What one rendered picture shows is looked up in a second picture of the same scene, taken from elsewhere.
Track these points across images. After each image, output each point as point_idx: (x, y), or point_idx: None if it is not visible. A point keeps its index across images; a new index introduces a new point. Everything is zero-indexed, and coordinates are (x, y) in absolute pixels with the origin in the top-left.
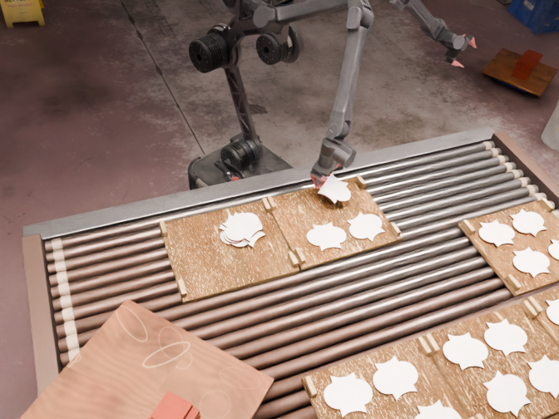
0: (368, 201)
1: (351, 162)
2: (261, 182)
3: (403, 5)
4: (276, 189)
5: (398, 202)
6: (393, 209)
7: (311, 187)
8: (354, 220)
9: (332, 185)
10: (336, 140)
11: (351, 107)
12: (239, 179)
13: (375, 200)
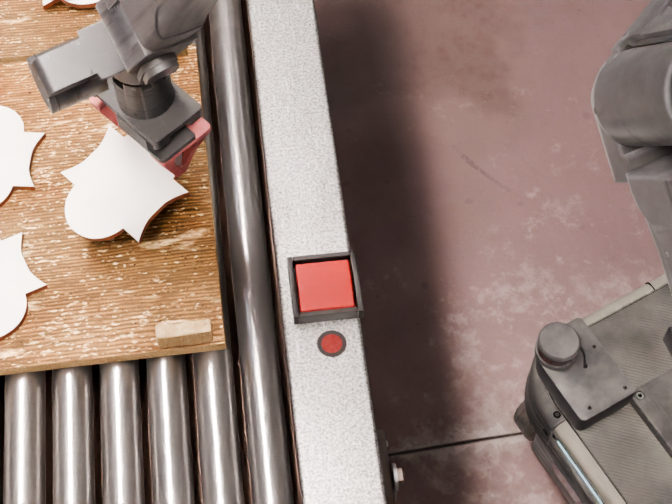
0: (89, 338)
1: (48, 104)
2: (287, 65)
3: (625, 162)
4: (240, 94)
5: (67, 455)
6: (53, 434)
7: (229, 198)
8: (13, 255)
9: (132, 180)
10: (101, 20)
11: (153, 9)
12: (312, 11)
13: (105, 381)
